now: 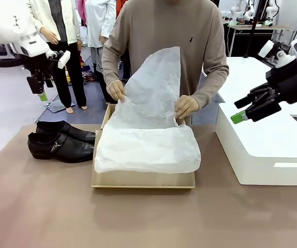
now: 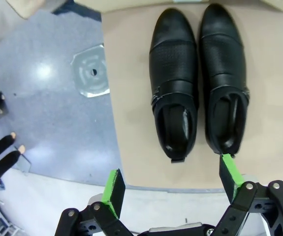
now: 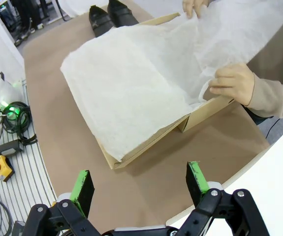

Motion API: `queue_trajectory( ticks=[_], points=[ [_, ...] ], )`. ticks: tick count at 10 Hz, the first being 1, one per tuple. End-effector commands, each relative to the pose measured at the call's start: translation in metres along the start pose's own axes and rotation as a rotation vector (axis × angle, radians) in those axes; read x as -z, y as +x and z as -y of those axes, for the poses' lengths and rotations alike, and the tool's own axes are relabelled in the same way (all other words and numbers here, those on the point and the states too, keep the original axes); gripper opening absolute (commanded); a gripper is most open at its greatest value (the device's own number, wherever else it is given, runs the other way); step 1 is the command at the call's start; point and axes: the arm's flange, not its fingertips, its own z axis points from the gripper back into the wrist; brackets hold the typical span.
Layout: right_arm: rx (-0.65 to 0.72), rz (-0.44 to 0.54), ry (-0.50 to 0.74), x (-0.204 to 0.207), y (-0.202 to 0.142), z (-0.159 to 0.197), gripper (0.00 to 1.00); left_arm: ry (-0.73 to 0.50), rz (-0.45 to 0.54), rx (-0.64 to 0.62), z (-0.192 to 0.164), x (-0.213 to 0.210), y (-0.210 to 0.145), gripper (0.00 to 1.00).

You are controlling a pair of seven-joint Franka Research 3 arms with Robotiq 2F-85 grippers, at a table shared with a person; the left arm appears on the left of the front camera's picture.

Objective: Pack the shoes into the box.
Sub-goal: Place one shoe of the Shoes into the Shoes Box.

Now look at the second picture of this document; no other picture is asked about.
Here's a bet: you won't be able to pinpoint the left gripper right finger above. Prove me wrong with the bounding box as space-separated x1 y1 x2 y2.
214 153 283 236

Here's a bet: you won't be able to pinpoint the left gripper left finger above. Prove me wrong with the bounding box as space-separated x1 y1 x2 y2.
55 169 135 236

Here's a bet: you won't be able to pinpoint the black leather buckle shoe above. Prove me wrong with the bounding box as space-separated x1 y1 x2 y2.
199 2 252 158
148 8 199 164

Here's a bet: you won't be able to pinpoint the cardboard shoe box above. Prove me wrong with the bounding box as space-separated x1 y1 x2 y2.
75 0 178 13

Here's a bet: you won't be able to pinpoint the mannequin white jacket black trousers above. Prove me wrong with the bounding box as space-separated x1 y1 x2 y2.
0 132 26 195

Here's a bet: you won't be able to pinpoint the octagonal metal floor plate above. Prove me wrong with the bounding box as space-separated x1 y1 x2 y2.
71 43 110 98

